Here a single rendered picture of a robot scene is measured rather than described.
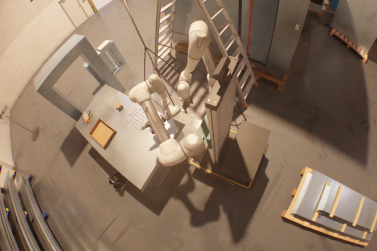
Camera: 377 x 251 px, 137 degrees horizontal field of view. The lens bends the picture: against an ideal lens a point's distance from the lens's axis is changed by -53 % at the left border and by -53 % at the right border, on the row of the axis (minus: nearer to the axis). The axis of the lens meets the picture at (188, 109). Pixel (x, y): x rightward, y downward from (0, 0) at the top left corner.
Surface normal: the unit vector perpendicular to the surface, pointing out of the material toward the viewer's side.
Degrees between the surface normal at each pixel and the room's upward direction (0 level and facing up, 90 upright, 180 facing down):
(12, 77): 90
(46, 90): 90
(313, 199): 0
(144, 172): 0
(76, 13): 90
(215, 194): 0
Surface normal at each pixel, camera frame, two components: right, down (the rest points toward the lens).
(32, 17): 0.81, 0.42
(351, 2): -0.80, 0.58
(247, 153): -0.18, -0.48
